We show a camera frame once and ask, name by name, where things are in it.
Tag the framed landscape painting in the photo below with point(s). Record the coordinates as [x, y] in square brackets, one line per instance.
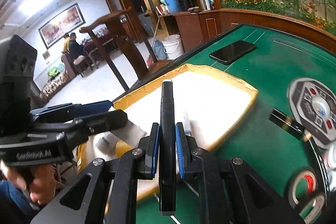
[65, 22]

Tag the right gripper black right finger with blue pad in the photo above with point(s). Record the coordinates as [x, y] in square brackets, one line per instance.
[230, 191]

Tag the brown tape roll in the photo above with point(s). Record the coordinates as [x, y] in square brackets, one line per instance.
[301, 186]

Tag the black electrical tape roll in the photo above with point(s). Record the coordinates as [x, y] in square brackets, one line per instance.
[310, 207]

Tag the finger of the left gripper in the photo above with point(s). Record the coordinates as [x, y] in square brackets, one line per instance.
[82, 128]
[69, 111]

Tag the black smartphone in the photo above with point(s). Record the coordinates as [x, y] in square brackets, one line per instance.
[232, 52]

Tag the blue thermos jug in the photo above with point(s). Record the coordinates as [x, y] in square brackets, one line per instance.
[172, 6]

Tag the wooden chair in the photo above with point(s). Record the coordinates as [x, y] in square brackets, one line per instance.
[125, 45]

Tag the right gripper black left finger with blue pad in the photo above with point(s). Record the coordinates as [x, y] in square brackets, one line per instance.
[106, 191]

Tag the seated person dark jacket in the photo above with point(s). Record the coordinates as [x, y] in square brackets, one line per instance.
[75, 49]

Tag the white round bottle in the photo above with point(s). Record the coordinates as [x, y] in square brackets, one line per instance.
[329, 160]

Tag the wooden counter cabinet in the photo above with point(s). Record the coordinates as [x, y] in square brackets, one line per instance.
[196, 29]

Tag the yellow-edged cardboard box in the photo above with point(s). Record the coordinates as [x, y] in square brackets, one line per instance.
[213, 101]

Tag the mahjong table centre control panel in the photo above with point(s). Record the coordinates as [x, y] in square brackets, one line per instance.
[312, 105]

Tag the white plastic bucket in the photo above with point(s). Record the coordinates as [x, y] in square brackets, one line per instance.
[173, 46]

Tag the black rod with silver ring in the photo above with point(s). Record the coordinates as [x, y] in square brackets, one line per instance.
[167, 157]

